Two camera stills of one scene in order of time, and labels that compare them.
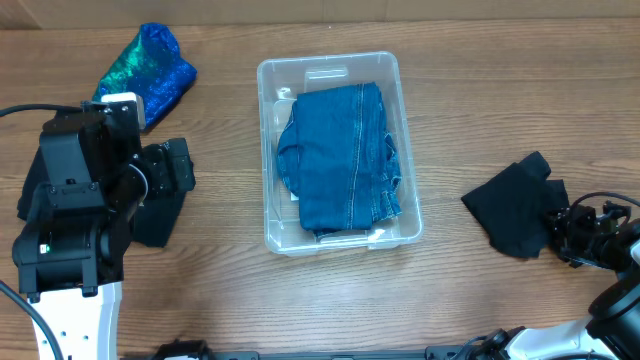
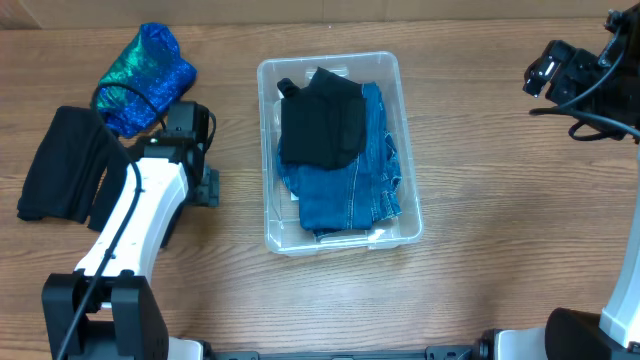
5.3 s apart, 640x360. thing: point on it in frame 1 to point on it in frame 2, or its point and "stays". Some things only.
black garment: [511, 208] to [323, 123]
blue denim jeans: [338, 159] stays
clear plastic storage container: [279, 80] stays
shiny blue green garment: [150, 66] stays
